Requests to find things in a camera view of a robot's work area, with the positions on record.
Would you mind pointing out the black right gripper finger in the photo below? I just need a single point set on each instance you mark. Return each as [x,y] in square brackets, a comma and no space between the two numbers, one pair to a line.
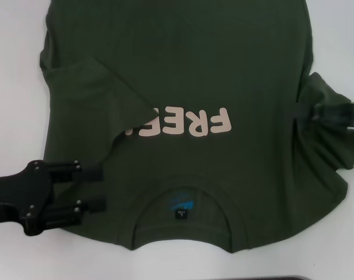
[331,121]
[331,109]

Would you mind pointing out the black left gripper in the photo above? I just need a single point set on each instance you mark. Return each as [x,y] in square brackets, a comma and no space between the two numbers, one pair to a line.
[22,192]

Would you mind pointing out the dark green FREE t-shirt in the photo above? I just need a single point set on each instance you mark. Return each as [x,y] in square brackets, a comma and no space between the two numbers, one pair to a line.
[194,58]

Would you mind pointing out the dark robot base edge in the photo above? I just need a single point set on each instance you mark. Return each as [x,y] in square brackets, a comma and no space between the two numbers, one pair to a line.
[311,278]

